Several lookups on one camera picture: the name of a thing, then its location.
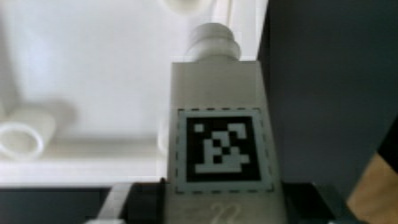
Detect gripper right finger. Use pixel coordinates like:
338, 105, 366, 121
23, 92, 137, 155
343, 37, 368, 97
282, 183, 362, 224

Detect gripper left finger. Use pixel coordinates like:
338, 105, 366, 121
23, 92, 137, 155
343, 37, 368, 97
94, 180, 167, 224

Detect white table leg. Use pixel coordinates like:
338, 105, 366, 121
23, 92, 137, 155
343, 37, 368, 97
165, 23, 288, 224

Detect white square tabletop part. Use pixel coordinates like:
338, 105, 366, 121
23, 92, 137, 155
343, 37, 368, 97
0, 0, 268, 187

